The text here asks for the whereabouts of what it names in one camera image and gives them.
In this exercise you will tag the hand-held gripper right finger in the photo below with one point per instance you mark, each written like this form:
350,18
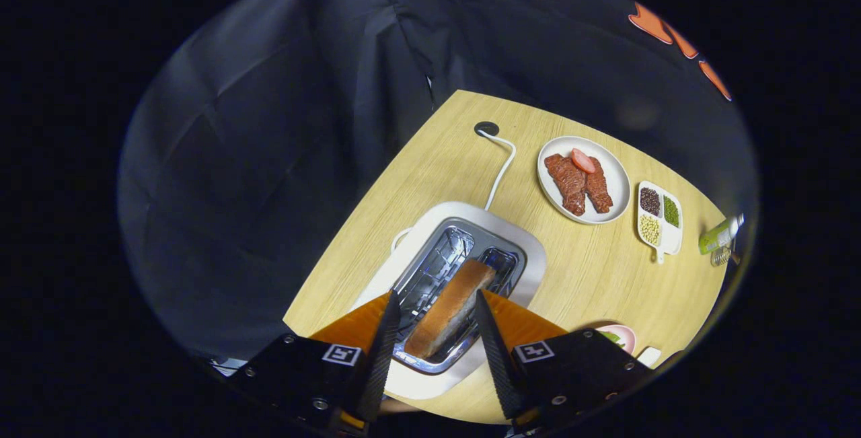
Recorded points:
501,371

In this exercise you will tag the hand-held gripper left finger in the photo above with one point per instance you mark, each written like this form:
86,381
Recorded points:
377,371

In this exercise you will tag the toasted bread slice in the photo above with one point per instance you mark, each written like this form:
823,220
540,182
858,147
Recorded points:
451,307

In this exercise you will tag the green lettuce leaf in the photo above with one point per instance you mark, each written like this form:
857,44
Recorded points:
612,338

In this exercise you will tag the white toaster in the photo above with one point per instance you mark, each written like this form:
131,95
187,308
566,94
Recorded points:
531,270

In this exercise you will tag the pink plate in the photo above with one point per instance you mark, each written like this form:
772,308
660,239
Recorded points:
627,337

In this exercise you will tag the glossy white oval dish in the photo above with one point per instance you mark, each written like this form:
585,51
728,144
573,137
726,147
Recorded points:
649,356

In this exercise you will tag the brown meat piece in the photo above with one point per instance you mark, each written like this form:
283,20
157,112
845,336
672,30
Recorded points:
567,186
599,192

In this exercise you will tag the pile of yellow soybeans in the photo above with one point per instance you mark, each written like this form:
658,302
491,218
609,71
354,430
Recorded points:
650,229

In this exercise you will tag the white divided dish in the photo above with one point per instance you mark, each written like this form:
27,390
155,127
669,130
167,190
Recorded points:
670,239

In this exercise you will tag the red sausage slice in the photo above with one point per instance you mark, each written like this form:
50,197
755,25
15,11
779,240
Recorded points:
583,161

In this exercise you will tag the pile of dark beans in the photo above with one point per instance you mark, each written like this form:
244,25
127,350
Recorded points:
650,201

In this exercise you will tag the round white plate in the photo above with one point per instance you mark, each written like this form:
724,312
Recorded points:
615,175

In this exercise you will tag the pile of green beans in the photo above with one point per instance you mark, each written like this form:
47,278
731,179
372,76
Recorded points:
671,211

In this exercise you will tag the silver bottle with green label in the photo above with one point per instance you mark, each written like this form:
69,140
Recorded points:
716,236

